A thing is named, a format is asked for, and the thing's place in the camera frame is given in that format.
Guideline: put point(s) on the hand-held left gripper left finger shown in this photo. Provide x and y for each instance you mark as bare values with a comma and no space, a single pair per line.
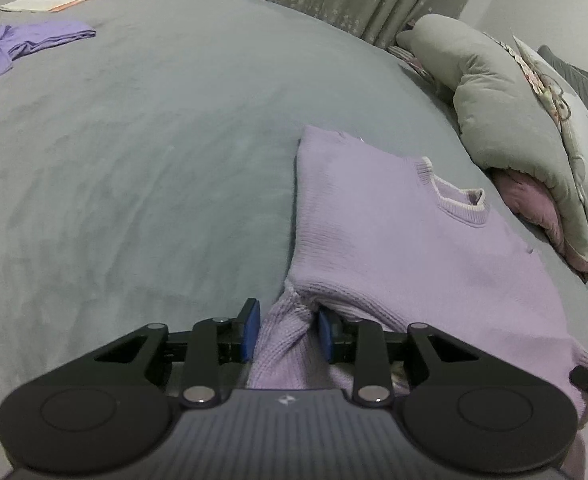
250,330

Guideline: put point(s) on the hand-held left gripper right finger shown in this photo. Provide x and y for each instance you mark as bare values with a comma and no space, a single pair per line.
325,335

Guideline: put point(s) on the light purple knit sweater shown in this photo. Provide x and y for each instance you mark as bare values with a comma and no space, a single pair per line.
398,245

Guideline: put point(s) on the pink cloth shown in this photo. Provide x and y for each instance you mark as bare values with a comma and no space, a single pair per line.
528,200

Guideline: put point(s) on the cartoon-print pillow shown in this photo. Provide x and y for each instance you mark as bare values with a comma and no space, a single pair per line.
568,130

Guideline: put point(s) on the grey-green quilt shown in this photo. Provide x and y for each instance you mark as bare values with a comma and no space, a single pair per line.
503,110

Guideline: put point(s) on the grey pillow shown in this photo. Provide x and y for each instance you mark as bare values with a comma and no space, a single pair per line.
578,72

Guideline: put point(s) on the purple t-shirt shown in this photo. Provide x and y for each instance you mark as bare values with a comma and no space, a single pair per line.
14,47

